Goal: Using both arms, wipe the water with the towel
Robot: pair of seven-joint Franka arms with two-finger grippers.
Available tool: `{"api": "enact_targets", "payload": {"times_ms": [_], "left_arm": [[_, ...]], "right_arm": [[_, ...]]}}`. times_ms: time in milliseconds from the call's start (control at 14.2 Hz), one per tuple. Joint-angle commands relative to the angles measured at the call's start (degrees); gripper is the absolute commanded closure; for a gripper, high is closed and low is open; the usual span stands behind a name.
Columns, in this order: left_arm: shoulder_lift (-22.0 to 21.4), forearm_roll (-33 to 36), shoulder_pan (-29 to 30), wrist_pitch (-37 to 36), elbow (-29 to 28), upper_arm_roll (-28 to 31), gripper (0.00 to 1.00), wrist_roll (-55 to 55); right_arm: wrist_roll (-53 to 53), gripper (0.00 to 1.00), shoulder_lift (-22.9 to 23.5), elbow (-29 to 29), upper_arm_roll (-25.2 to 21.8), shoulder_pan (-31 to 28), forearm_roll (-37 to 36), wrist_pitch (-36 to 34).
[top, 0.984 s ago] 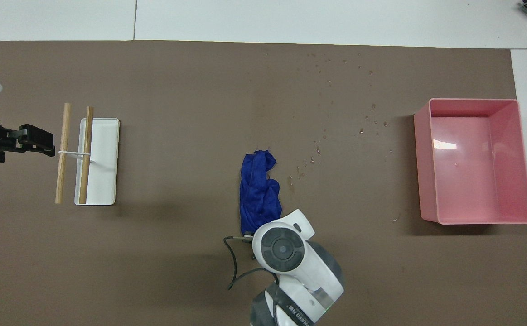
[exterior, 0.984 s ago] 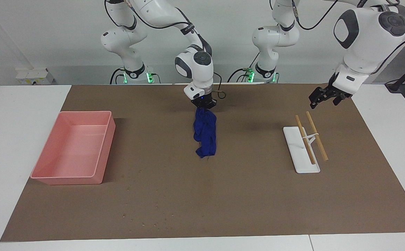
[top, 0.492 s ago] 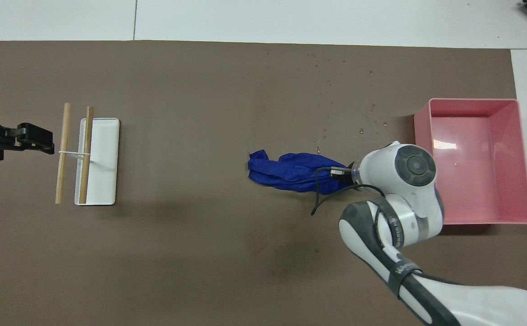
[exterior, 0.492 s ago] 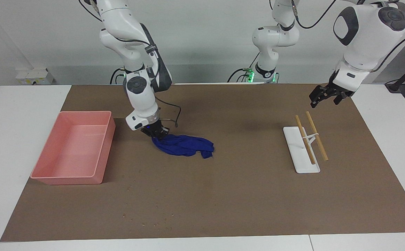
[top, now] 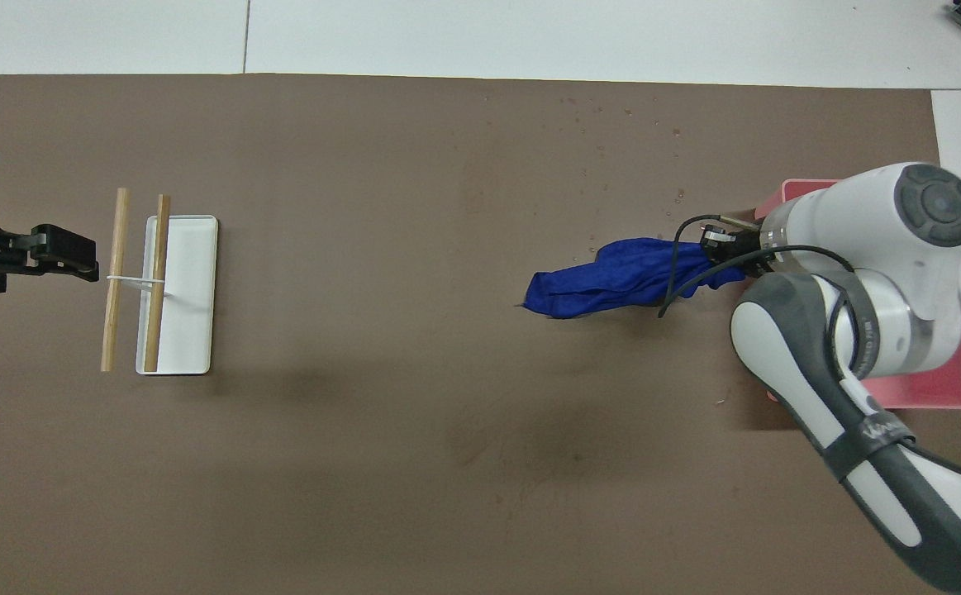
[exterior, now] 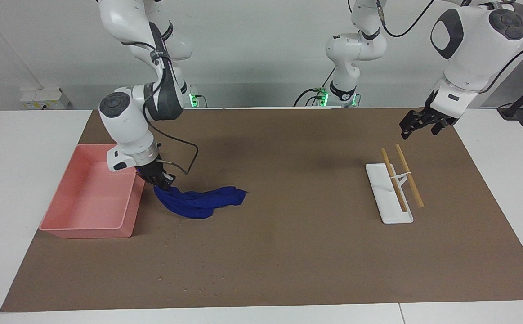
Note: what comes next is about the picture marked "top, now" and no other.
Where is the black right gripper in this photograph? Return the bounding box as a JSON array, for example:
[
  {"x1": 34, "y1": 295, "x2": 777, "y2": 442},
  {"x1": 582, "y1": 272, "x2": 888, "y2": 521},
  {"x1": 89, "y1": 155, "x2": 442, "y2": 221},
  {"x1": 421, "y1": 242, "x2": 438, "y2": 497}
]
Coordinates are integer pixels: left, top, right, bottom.
[{"x1": 700, "y1": 226, "x2": 771, "y2": 278}]

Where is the white rectangular tray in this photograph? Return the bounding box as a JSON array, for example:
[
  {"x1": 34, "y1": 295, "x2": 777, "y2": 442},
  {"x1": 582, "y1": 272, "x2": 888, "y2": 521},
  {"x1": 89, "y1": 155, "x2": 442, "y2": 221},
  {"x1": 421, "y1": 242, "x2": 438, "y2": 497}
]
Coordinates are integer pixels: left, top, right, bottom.
[{"x1": 136, "y1": 215, "x2": 219, "y2": 376}]

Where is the pink plastic bin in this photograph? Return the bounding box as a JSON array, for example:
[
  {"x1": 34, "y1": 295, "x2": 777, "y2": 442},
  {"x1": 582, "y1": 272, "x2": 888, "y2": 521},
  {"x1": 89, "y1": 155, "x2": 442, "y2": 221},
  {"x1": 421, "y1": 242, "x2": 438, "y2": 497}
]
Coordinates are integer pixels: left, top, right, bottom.
[{"x1": 755, "y1": 178, "x2": 961, "y2": 411}]

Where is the brown table mat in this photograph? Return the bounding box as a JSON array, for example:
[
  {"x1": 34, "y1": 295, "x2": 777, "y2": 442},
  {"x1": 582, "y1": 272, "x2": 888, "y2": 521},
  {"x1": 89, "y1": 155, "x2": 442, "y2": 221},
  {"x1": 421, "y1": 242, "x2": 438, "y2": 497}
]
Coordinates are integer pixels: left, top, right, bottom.
[{"x1": 0, "y1": 73, "x2": 961, "y2": 595}]

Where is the blue cloth towel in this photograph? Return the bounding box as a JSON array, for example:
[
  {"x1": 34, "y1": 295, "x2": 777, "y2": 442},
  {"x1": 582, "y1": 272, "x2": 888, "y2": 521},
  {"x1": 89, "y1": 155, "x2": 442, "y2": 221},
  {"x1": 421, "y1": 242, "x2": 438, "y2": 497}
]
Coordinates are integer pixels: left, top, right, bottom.
[{"x1": 521, "y1": 237, "x2": 749, "y2": 321}]

